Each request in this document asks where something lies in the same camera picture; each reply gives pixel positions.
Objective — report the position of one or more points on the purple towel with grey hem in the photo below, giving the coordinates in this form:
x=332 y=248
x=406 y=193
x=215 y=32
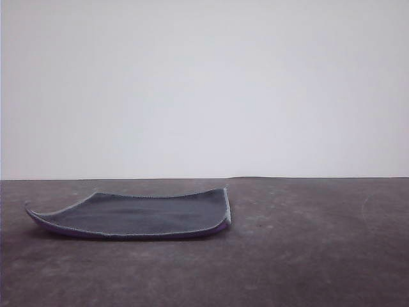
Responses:
x=143 y=215

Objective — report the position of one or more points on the grey table cloth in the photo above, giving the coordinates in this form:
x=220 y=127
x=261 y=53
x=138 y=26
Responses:
x=287 y=256

